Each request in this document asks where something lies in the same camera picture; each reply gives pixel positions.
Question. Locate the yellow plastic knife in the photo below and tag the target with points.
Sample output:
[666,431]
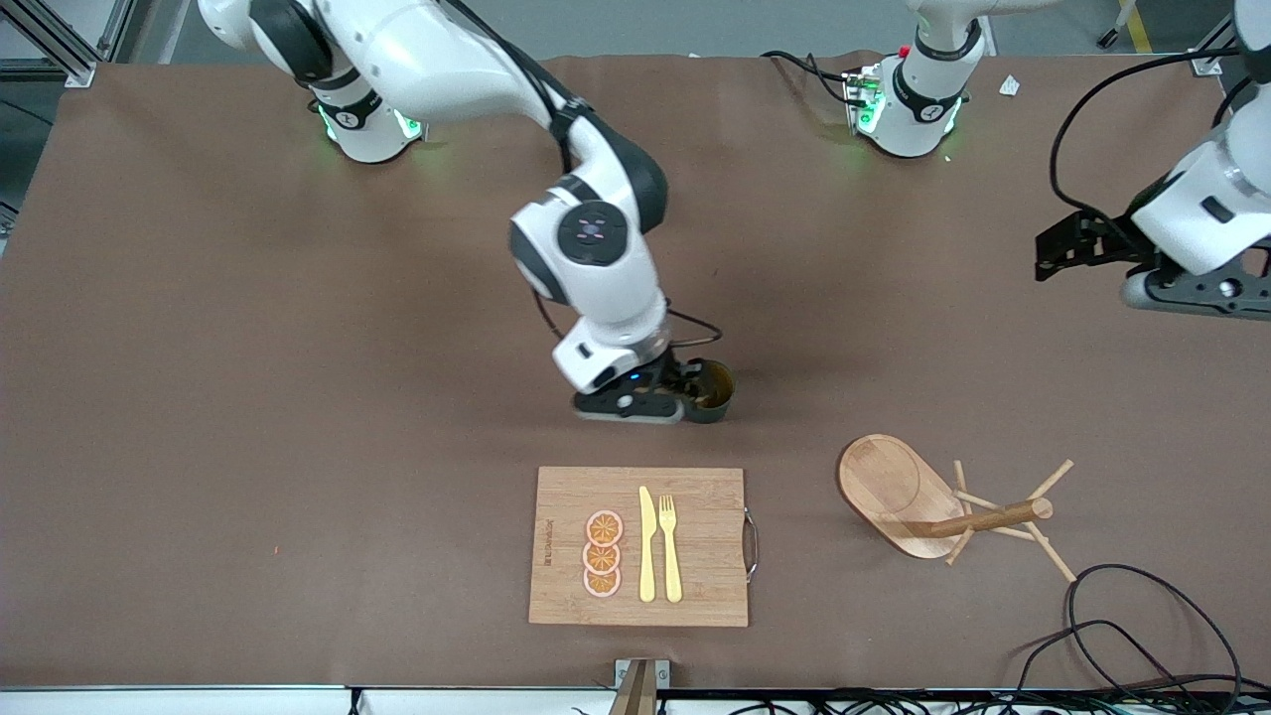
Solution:
[646,546]

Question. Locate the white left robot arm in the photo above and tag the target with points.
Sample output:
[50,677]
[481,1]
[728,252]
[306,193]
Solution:
[918,109]

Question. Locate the white table edge rail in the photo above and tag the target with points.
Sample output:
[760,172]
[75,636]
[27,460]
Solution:
[199,703]

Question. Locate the yellow plastic fork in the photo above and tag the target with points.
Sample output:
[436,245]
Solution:
[671,556]

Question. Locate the wooden cutting board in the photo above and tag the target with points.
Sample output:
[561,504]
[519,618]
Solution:
[566,497]

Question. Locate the dark green mug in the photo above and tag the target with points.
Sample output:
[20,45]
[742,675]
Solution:
[710,412]

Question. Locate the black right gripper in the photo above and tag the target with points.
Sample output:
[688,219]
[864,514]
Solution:
[666,376]

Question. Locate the orange slice toy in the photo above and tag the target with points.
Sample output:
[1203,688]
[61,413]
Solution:
[604,527]

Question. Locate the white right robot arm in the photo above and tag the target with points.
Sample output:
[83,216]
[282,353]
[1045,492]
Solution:
[596,278]

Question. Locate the metal bracket with post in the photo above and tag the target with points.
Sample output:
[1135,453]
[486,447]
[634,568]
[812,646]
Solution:
[640,680]

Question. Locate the wooden mug rack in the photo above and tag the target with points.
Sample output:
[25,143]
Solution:
[889,487]

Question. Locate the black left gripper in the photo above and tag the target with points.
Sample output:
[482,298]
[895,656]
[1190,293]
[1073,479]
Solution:
[1104,241]

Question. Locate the white paper scrap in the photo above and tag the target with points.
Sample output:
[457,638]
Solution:
[1010,85]

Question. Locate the aluminium frame strut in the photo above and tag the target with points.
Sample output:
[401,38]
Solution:
[1213,60]
[74,60]

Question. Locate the brown table cover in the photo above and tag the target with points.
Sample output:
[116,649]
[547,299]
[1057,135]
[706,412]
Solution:
[199,546]

